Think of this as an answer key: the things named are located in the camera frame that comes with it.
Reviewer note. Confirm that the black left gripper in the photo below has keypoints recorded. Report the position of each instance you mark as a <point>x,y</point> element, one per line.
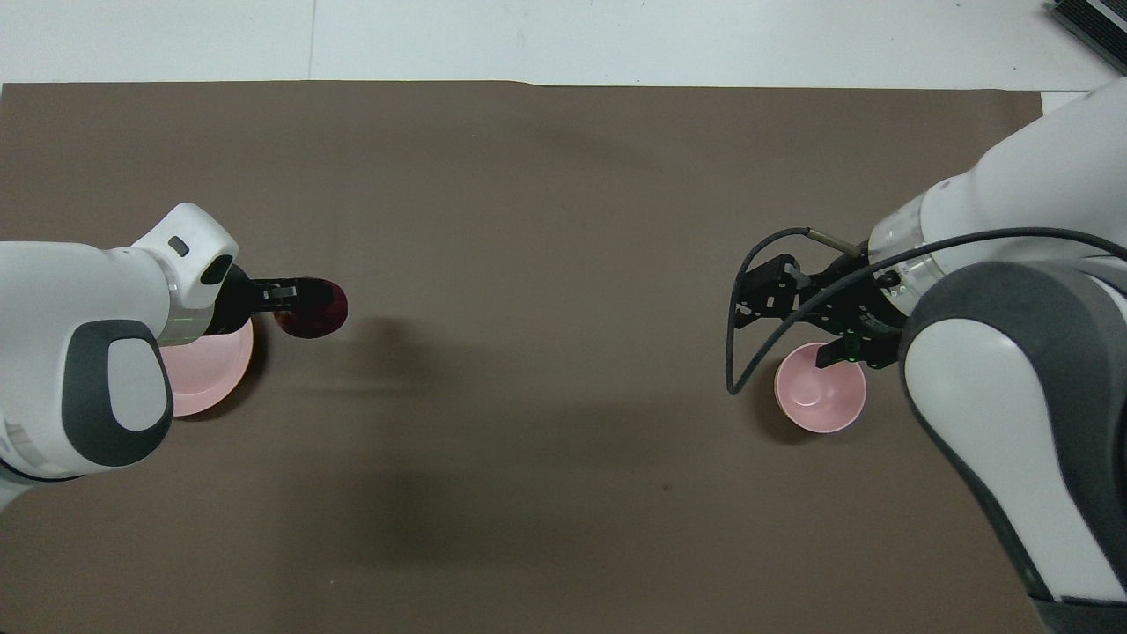
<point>233,304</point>

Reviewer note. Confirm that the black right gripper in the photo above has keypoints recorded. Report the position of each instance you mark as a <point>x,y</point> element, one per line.
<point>858,308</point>

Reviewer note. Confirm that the dark red apple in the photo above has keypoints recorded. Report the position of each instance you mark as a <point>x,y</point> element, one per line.
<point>321,321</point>

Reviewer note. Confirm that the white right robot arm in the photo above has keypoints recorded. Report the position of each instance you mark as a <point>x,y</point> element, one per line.
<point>1012,176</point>

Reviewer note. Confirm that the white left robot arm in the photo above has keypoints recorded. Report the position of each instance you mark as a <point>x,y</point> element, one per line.
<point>53,291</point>

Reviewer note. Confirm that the pink bowl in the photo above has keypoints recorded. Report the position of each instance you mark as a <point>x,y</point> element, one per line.
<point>819,405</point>

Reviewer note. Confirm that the pink plate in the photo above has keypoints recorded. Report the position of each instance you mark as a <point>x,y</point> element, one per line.
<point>211,370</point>

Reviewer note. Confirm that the brown table mat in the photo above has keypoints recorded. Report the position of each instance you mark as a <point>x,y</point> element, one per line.
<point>546,264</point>

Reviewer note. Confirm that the black ridged metal block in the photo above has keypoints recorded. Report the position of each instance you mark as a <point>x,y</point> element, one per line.
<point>1096,22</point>

